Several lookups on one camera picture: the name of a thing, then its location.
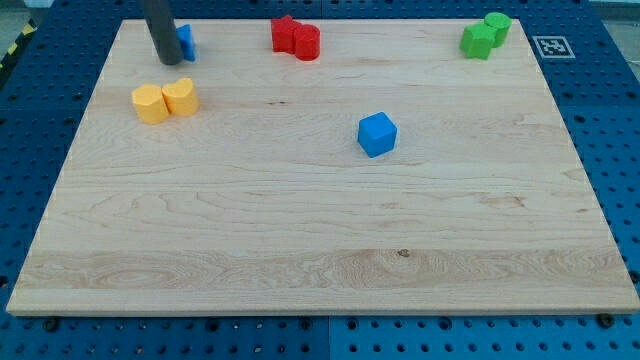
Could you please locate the blue cube block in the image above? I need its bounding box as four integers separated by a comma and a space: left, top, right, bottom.
357, 112, 397, 158

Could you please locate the light wooden board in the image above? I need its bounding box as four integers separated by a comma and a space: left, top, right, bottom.
7, 19, 639, 317

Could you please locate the red cylinder block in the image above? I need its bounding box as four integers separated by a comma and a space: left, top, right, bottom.
294, 24, 321, 61

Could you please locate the red star block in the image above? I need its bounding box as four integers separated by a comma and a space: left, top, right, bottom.
270, 15, 302, 54

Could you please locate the yellow heart block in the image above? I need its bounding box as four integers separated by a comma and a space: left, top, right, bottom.
161, 77, 200, 117

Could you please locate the yellow hexagon block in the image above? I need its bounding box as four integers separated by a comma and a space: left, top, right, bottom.
131, 84, 169, 125

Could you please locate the small blue block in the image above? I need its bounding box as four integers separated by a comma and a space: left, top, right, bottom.
176, 24, 196, 62

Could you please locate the green star block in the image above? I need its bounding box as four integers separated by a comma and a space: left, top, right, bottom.
460, 21, 497, 60

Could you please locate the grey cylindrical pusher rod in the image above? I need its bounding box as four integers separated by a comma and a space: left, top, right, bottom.
139, 0, 183, 66

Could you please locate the green cylinder block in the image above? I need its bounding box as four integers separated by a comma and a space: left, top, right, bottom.
484, 12, 512, 48

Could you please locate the white fiducial marker tag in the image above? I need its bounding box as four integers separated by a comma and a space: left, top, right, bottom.
532, 35, 575, 59

